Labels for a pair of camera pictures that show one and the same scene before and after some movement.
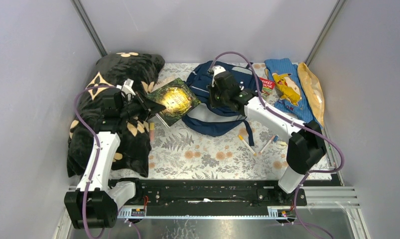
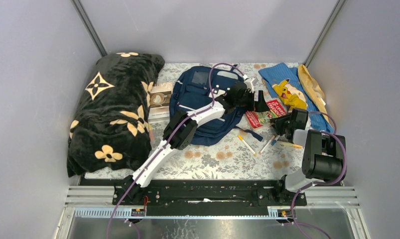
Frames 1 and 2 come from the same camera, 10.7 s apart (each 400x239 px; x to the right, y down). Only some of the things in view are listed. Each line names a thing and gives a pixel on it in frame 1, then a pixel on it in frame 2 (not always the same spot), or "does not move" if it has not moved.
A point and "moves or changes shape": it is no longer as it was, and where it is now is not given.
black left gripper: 142,105 → 252,100
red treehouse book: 268,86 → 258,119
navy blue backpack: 209,120 moves or changes shape
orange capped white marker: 272,138 does not move
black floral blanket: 134,72 does not move
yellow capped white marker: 246,144 does not move
